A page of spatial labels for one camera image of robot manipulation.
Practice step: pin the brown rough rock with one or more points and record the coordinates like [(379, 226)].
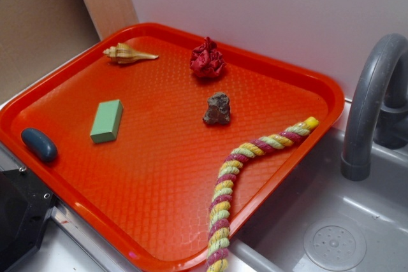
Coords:
[(218, 109)]

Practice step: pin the crumpled red foil ball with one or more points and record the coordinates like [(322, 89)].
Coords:
[(206, 61)]

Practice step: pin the grey toy sink basin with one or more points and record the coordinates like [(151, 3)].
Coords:
[(317, 220)]

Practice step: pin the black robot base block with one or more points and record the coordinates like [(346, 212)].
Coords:
[(26, 206)]

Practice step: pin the green rectangular block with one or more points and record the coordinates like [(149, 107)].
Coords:
[(106, 123)]

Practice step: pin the orange plastic tray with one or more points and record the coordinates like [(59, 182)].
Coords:
[(149, 191)]

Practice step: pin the tan spiral seashell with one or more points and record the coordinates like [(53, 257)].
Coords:
[(122, 53)]

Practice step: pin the grey plastic faucet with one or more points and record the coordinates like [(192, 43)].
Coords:
[(378, 113)]

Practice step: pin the dark blue oval stone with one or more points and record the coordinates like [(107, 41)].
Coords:
[(39, 144)]

